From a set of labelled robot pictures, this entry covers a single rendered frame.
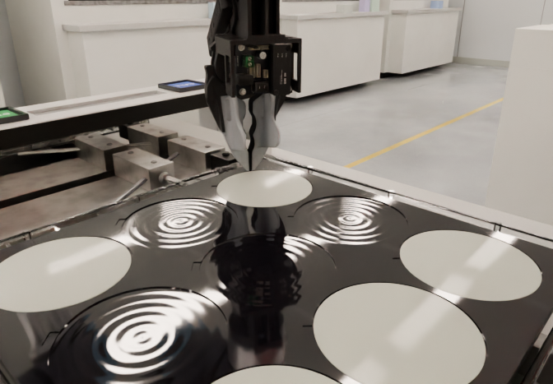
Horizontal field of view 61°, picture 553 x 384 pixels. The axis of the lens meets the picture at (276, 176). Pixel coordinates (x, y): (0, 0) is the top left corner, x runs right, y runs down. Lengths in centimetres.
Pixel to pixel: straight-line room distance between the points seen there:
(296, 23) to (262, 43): 442
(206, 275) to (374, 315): 12
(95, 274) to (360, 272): 19
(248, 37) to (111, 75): 317
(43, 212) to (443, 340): 40
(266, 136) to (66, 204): 23
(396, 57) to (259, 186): 632
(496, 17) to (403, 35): 226
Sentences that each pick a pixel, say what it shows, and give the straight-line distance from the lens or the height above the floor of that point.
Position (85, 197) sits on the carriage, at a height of 88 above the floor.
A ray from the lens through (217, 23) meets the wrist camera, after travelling 52.
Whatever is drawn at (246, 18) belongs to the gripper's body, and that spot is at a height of 107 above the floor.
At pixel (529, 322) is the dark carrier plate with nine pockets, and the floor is 90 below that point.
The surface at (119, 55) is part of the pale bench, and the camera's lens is 362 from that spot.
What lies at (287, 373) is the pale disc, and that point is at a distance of 27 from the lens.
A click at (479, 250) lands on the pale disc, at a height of 90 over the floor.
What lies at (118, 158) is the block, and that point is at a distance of 59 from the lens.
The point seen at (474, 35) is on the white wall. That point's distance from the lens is 870.
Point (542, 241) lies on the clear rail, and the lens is 44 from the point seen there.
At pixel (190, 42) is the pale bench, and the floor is 73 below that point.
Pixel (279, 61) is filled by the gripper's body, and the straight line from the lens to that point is 46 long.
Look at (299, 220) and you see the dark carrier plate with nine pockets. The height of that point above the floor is 90.
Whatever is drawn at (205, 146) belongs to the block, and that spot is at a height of 91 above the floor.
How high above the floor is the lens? 109
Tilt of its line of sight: 21 degrees down
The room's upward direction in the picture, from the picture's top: straight up
